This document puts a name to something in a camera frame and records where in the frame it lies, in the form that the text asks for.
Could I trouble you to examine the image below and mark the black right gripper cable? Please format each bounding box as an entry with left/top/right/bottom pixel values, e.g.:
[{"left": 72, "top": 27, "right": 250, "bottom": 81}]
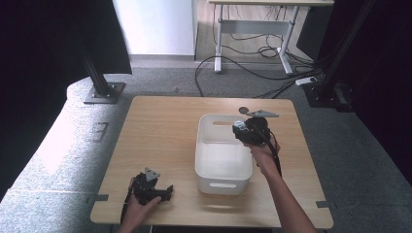
[{"left": 254, "top": 124, "right": 283, "bottom": 179}]

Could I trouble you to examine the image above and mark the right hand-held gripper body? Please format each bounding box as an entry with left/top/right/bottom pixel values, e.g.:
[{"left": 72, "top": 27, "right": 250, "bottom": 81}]
[{"left": 231, "top": 109, "right": 280, "bottom": 147}]

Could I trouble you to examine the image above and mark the grey table bracket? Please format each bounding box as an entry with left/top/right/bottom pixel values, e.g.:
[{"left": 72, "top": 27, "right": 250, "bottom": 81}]
[
  {"left": 86, "top": 193, "right": 110, "bottom": 204},
  {"left": 316, "top": 200, "right": 338, "bottom": 209}
]

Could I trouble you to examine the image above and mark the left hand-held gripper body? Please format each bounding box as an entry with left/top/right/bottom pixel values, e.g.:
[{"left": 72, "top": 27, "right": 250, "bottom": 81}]
[{"left": 130, "top": 166, "right": 164, "bottom": 206}]

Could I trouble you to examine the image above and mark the white power strip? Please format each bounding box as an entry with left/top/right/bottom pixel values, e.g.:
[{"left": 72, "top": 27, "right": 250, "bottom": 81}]
[{"left": 294, "top": 76, "right": 318, "bottom": 87}]

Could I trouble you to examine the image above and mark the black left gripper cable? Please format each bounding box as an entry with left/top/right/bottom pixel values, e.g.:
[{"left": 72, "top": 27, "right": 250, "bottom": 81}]
[{"left": 120, "top": 177, "right": 137, "bottom": 225}]

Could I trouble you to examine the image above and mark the dark curtain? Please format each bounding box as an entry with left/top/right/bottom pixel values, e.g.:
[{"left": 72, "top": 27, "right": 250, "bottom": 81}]
[
  {"left": 0, "top": 0, "right": 133, "bottom": 202},
  {"left": 295, "top": 0, "right": 412, "bottom": 187}
]

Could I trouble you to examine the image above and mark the person's right hand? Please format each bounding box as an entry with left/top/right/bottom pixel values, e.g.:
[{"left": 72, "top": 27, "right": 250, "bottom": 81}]
[{"left": 248, "top": 135, "right": 282, "bottom": 178}]

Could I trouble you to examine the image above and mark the long black floor cable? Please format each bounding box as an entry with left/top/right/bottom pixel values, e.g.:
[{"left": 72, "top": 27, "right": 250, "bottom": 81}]
[{"left": 193, "top": 55, "right": 325, "bottom": 98}]

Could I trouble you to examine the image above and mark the black metal stand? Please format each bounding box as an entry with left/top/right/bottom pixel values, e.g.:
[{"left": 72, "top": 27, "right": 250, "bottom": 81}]
[
  {"left": 75, "top": 30, "right": 126, "bottom": 105},
  {"left": 304, "top": 0, "right": 378, "bottom": 109}
]

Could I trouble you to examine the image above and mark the white metal desk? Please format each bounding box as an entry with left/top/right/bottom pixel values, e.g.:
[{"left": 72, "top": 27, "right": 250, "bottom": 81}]
[{"left": 207, "top": 0, "right": 335, "bottom": 76}]

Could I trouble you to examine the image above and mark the person's left hand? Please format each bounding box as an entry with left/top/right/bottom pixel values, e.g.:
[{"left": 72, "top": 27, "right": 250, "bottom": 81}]
[{"left": 123, "top": 195, "right": 162, "bottom": 227}]

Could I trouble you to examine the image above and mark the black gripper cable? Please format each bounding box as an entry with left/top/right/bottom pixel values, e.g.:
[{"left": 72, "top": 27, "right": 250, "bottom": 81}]
[
  {"left": 254, "top": 124, "right": 283, "bottom": 179},
  {"left": 120, "top": 177, "right": 137, "bottom": 225}
]

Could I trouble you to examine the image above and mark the white plastic bin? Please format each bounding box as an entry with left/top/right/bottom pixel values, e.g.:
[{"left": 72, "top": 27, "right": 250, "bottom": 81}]
[{"left": 194, "top": 113, "right": 255, "bottom": 196}]

